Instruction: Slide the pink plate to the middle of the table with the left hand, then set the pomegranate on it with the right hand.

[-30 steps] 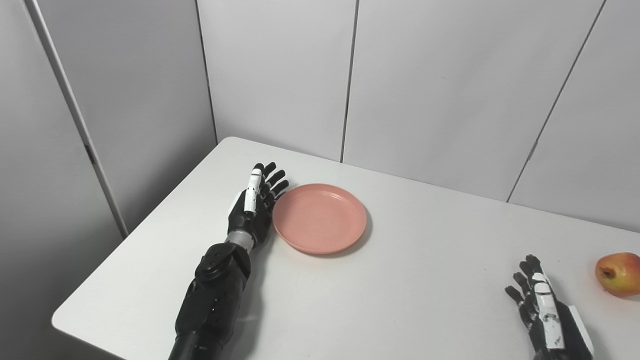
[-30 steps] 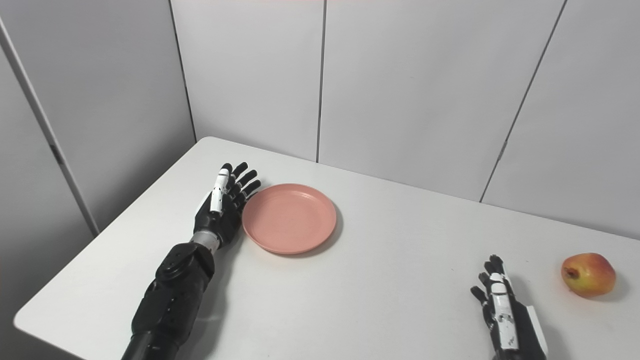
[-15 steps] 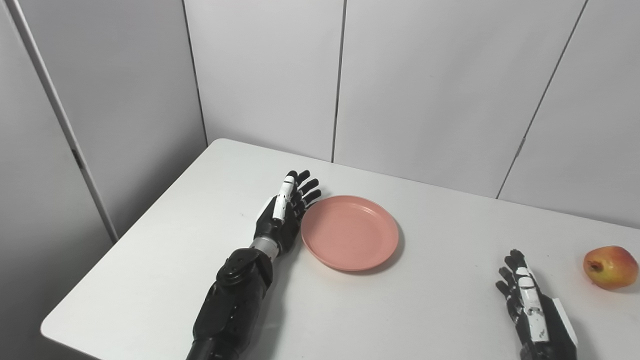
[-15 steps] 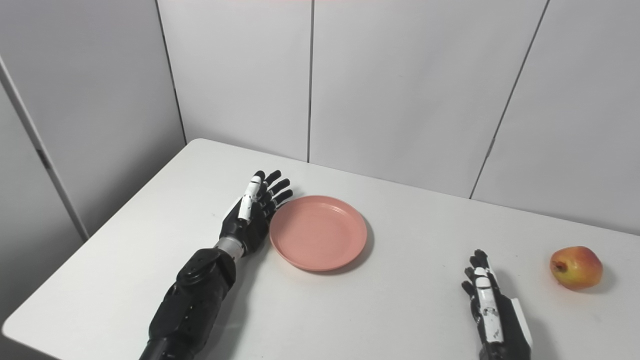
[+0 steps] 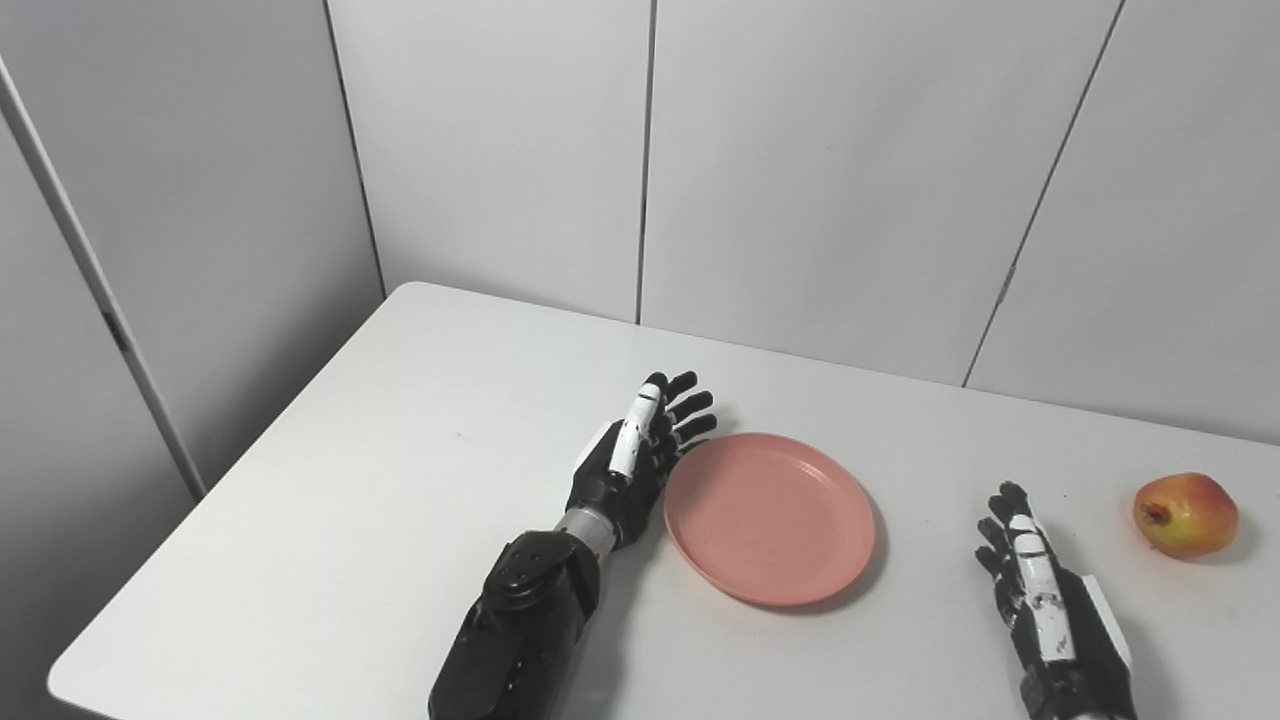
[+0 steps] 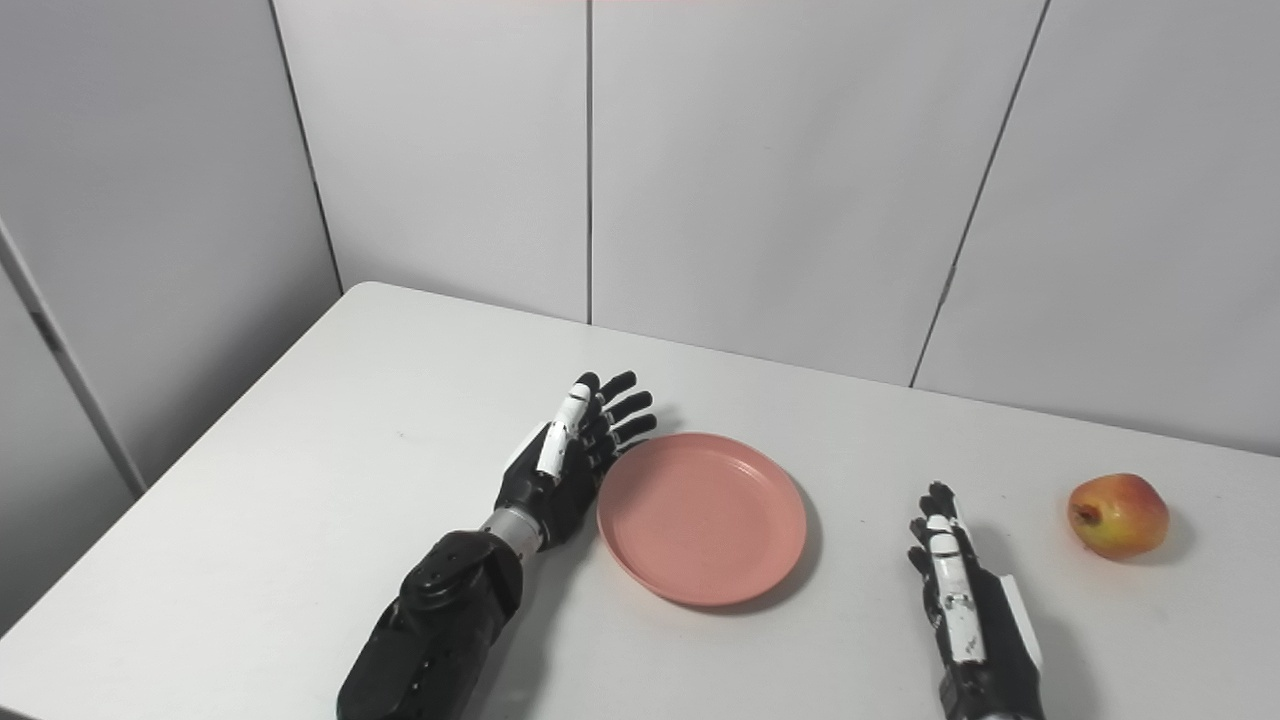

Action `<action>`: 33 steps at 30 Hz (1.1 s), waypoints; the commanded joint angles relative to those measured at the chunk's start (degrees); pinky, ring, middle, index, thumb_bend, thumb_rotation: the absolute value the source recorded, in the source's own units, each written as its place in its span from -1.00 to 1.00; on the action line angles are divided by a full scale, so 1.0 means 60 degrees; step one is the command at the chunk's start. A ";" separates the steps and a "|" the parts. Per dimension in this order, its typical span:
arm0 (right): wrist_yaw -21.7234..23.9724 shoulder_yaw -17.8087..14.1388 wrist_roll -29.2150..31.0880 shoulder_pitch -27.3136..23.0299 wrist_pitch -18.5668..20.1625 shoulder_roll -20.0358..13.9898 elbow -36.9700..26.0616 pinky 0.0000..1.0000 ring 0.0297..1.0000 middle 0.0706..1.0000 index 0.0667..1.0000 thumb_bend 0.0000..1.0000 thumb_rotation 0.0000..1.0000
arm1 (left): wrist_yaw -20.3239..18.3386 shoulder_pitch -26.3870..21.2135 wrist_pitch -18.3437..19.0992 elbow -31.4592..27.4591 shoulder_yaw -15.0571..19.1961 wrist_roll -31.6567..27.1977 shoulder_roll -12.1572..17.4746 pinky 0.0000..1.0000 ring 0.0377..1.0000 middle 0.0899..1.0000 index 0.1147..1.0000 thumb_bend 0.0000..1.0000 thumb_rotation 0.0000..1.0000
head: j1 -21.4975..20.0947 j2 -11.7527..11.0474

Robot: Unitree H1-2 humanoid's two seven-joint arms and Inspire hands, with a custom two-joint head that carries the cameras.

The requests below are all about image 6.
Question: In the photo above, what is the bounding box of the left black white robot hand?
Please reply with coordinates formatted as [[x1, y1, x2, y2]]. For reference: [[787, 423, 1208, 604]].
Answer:
[[493, 371, 659, 550]]

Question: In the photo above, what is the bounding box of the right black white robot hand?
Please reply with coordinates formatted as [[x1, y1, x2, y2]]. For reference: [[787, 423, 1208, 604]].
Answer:
[[906, 481, 1047, 720]]

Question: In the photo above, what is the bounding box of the pink round plate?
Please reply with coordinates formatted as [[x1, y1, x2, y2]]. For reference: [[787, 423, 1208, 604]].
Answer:
[[596, 432, 808, 608]]

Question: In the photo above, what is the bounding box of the red yellow apple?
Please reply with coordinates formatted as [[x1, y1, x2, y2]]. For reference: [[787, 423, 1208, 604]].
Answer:
[[1067, 473, 1171, 561]]

